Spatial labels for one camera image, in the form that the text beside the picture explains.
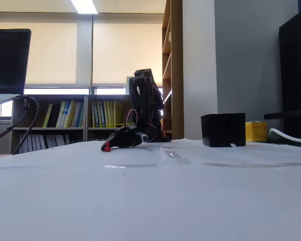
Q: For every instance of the flat yellow book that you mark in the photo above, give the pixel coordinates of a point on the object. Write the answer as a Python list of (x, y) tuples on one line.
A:
[(121, 124)]

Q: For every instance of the black laptop screen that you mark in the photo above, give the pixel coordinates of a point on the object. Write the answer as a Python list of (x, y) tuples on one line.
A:
[(7, 60)]

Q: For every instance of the framed white certificate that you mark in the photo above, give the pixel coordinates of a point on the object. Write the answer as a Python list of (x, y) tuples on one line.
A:
[(127, 85)]

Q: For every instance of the black box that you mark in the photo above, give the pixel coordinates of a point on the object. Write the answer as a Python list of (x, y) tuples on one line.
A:
[(223, 130)]

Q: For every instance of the ceiling light panel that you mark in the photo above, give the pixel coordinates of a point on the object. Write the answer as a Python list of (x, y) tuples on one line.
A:
[(84, 6)]

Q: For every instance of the small red pawn piece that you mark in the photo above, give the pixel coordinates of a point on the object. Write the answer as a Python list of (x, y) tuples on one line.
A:
[(107, 149)]

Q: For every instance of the black book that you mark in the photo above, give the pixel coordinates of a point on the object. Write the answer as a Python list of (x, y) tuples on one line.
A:
[(55, 115)]

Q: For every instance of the low wooden bookshelf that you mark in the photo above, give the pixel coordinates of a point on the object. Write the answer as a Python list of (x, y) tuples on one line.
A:
[(86, 113)]

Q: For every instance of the clear tape strip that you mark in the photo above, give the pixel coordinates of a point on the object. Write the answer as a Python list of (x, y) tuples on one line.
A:
[(176, 157), (130, 165)]

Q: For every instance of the tall wooden bookshelf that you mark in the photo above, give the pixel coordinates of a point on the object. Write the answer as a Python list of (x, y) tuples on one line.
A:
[(176, 67)]

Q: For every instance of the leaning yellow book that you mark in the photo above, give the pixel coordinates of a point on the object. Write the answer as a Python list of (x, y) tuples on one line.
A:
[(47, 116)]

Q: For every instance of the black metal shelf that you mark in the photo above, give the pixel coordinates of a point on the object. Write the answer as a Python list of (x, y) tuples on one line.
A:
[(288, 115)]

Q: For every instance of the beige roller blind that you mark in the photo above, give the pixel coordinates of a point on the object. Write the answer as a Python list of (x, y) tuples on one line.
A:
[(50, 52), (125, 50)]

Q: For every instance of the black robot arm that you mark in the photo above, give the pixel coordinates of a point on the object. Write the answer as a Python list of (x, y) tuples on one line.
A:
[(143, 100)]

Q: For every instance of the black pegboard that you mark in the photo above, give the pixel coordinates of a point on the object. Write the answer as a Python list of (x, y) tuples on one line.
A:
[(296, 62)]

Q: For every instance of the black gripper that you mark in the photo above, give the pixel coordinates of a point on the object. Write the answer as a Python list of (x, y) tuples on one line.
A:
[(118, 139)]

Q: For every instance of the white paper sheet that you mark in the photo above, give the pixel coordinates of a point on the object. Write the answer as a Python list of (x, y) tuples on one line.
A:
[(228, 155), (65, 157)]

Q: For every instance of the yellow box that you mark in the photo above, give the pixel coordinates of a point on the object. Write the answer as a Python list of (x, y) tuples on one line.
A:
[(256, 131)]

